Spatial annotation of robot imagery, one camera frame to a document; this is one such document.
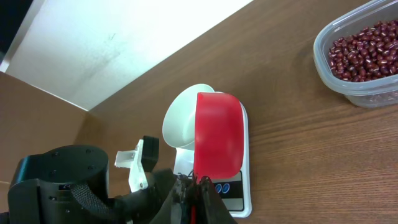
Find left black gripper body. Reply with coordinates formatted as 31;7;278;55
106;169;177;224

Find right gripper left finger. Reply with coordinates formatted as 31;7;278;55
157;174;195;224

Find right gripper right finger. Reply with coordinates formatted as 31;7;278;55
195;177;237;224

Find orange measuring scoop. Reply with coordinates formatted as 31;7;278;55
192;93;244;223

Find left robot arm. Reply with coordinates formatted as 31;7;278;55
1;145;175;223

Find white digital kitchen scale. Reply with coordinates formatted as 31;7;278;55
174;101;252;218

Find white round bowl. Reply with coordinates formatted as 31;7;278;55
162;84;215;151

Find clear plastic container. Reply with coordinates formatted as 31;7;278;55
313;0;397;108

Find red adzuki beans in container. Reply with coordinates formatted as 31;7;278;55
328;19;397;82

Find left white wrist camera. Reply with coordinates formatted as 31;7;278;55
114;136;159;193

